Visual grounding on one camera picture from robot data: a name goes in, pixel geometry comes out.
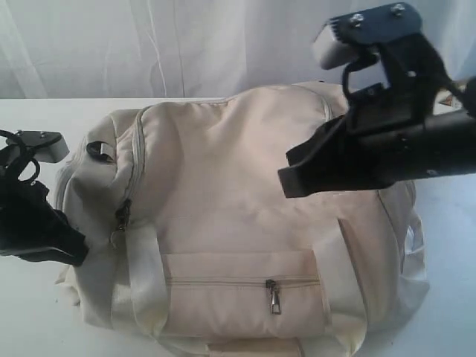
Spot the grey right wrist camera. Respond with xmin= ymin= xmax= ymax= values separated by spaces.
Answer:
xmin=312 ymin=2 xmax=422 ymax=70

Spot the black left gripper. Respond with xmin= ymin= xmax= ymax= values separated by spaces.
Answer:
xmin=1 ymin=160 xmax=89 ymax=266

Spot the white backdrop curtain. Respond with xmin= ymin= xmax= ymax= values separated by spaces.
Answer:
xmin=0 ymin=0 xmax=476 ymax=100

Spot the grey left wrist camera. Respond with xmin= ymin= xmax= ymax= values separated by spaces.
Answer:
xmin=1 ymin=130 xmax=70 ymax=165

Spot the cream fabric duffel bag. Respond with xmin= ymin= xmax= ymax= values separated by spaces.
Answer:
xmin=55 ymin=82 xmax=429 ymax=356

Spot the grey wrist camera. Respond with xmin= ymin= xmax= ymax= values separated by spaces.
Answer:
xmin=1 ymin=130 xmax=70 ymax=165
xmin=312 ymin=2 xmax=422 ymax=70

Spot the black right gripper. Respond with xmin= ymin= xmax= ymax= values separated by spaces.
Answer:
xmin=277 ymin=81 xmax=447 ymax=199

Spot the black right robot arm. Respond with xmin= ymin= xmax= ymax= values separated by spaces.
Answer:
xmin=278 ymin=79 xmax=475 ymax=198

